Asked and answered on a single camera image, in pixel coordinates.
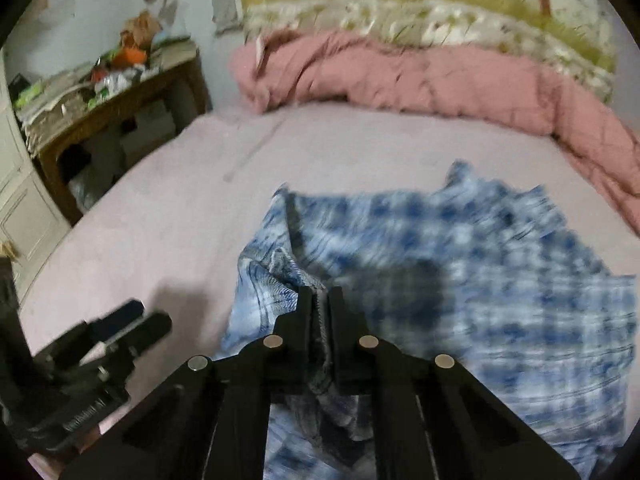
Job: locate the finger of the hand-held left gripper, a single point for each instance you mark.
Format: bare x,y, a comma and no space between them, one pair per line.
150,332
117,317

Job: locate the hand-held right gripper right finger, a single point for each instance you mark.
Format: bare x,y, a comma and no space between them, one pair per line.
340,320

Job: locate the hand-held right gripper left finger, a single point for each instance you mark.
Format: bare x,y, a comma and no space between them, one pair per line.
302,320

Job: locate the blue plaid shirt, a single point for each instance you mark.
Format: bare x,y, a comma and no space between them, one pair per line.
475,285

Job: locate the white cabinet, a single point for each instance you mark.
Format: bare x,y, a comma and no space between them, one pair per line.
25,210

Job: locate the box under desk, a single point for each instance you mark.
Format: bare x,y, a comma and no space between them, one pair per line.
147,130

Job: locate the stack of papers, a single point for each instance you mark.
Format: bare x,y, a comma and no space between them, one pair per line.
50,100

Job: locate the brown wooden desk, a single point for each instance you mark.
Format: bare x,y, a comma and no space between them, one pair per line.
140,90

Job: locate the pink quilt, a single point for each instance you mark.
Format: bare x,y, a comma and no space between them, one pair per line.
400,75

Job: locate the orange packet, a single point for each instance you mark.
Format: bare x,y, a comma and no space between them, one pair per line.
129,57

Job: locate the stack of books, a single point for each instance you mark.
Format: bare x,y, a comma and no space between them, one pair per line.
172,50

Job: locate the stuffed toy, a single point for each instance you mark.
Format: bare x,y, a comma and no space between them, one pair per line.
142,27

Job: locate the tree print curtain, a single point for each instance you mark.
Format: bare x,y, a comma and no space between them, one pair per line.
400,10

